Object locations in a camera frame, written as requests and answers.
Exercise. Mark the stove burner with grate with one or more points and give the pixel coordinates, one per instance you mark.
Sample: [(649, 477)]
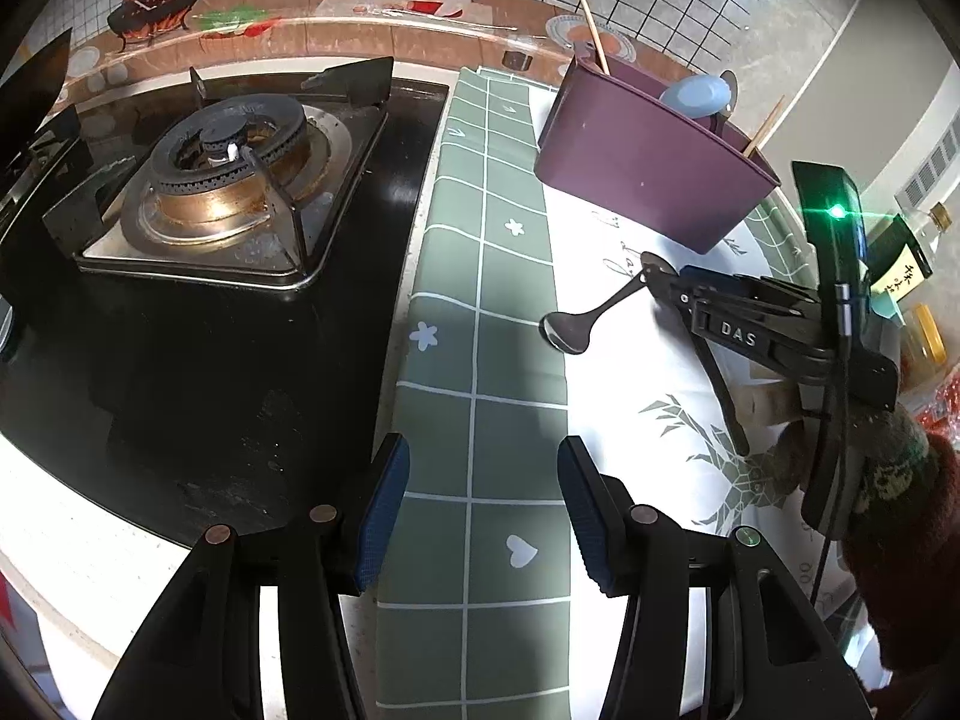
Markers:
[(217, 202)]

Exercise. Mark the white wall vent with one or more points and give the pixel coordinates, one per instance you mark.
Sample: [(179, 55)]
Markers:
[(930, 172)]

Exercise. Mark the steel spoon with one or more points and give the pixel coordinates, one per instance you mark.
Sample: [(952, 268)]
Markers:
[(729, 82)]

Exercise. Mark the clear glass bottle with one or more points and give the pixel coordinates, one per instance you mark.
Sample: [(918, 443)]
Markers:
[(934, 229)]

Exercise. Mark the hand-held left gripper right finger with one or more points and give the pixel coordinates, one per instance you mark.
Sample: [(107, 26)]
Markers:
[(592, 521)]

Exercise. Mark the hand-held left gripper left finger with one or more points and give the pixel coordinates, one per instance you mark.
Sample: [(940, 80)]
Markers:
[(382, 517)]

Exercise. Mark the beige wooden utensil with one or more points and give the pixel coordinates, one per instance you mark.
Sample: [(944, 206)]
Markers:
[(769, 405)]

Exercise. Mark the dark bottle with yellow label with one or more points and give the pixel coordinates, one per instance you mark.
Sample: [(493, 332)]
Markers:
[(900, 262)]

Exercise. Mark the person's right hand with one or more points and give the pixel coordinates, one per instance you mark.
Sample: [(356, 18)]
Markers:
[(900, 502)]

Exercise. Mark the brown round wooden spoon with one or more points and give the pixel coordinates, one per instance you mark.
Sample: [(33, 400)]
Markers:
[(793, 461)]

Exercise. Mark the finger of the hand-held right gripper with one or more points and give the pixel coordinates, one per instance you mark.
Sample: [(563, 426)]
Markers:
[(731, 330), (727, 286)]

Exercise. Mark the dark angular object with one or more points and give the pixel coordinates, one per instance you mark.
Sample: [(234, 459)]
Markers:
[(34, 90)]

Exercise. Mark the orange jar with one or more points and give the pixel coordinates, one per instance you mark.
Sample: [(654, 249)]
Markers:
[(924, 334)]

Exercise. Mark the purple plastic container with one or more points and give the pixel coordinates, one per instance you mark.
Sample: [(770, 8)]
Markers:
[(637, 157)]

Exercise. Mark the black gas stove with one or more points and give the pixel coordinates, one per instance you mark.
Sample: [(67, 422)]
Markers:
[(225, 390)]

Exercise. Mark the dark wall socket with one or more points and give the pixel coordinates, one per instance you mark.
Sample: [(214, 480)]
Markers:
[(517, 58)]

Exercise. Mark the green checked table mat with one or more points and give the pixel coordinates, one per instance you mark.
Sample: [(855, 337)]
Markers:
[(510, 360)]

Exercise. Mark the red packet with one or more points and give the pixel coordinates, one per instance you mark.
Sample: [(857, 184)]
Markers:
[(937, 416)]

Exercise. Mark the dark metal spoon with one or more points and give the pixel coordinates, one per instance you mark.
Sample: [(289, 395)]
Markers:
[(570, 328)]

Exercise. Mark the wooden chopstick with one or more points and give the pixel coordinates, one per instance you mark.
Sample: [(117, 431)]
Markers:
[(592, 34), (765, 127)]

